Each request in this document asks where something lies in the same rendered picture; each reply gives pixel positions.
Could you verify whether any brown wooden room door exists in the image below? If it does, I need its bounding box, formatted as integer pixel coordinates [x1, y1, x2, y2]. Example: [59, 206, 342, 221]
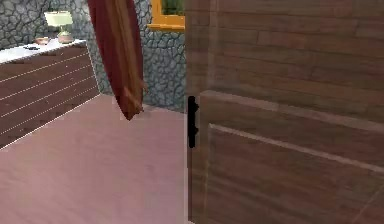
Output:
[184, 0, 384, 224]

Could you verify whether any red and orange surfboard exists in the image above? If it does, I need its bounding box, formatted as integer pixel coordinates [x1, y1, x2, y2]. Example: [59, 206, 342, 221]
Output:
[86, 0, 149, 122]

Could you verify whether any orange framed window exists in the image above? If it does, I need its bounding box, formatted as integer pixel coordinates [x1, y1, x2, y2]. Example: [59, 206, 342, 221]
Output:
[147, 0, 186, 33]

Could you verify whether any brown chest of drawers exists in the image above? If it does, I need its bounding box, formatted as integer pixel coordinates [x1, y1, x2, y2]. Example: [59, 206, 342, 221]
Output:
[0, 38, 101, 150]

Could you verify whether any white table lamp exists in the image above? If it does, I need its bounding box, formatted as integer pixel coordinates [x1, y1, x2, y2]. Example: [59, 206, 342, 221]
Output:
[43, 10, 75, 45]

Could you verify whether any black door handle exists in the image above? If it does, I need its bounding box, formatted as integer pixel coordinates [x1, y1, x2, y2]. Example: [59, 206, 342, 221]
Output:
[187, 95, 200, 149]

